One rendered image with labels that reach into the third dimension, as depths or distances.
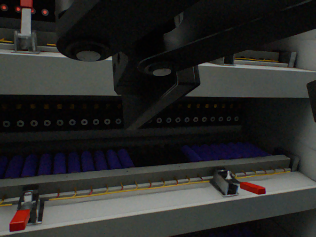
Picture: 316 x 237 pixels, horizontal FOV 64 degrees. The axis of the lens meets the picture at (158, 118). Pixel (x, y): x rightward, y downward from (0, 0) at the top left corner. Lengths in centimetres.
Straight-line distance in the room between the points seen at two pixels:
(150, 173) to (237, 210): 14
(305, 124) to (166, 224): 31
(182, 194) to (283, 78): 24
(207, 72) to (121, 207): 22
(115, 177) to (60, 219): 9
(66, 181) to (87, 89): 12
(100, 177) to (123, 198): 4
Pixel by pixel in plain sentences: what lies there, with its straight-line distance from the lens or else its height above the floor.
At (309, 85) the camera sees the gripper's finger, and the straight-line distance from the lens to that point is 21.
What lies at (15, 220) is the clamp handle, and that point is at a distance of 27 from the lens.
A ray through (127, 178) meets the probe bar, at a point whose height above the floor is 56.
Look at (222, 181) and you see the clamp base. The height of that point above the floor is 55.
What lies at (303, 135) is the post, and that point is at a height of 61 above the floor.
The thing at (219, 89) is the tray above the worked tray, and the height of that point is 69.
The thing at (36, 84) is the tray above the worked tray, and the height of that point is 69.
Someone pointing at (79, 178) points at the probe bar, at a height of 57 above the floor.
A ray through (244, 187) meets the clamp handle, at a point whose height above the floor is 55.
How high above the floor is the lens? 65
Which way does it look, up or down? level
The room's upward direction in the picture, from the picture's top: 1 degrees counter-clockwise
